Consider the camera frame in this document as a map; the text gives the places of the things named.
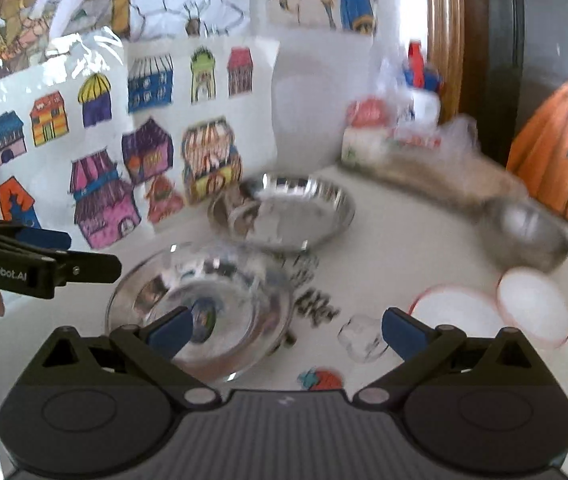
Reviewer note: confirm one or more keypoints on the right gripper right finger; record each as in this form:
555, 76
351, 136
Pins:
424, 351

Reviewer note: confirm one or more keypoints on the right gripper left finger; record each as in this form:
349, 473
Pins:
150, 350

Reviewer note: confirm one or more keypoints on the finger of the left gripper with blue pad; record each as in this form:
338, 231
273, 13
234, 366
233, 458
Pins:
77, 267

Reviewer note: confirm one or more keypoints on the large white red-rimmed bowl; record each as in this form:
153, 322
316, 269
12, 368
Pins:
473, 312

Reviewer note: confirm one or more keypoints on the clear glass bowl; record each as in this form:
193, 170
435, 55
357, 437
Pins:
241, 300

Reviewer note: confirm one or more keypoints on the small white red-rimmed bowl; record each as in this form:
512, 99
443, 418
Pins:
530, 301

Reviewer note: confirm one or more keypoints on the stainless steel bowl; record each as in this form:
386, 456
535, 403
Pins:
517, 233

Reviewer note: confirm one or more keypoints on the houses drawing paper sheet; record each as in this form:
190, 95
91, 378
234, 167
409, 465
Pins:
114, 139

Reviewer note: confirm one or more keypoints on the stainless steel plate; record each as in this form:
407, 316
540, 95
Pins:
283, 213

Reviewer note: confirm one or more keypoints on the clear plastic bag of flatbread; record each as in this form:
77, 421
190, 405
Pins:
442, 161

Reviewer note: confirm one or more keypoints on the white green packaged food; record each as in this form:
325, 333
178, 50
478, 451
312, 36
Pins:
366, 146

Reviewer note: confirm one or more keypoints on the orange dress painting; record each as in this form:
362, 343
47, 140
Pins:
564, 124

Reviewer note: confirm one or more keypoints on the red round lid container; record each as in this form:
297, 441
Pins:
369, 112

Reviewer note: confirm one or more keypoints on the white bottle red blue cap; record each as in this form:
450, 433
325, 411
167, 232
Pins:
424, 83

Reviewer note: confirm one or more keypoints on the wooden door frame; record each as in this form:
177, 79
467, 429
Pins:
446, 50

